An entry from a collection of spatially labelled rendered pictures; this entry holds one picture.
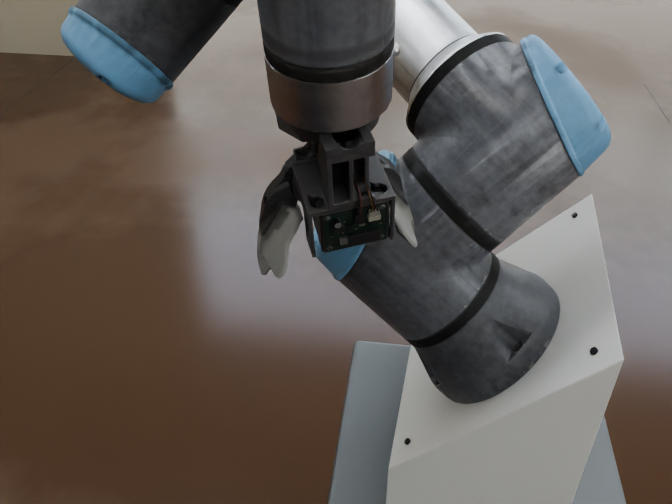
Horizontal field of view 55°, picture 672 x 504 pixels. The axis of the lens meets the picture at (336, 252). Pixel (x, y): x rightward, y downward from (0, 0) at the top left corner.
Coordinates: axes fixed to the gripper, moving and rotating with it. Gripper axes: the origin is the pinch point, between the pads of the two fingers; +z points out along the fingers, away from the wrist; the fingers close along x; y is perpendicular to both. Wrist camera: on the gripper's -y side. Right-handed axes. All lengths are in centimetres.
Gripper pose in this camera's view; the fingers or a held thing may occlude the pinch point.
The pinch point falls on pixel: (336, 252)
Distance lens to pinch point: 65.0
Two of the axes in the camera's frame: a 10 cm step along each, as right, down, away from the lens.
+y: 2.5, 7.3, -6.3
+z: 0.4, 6.4, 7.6
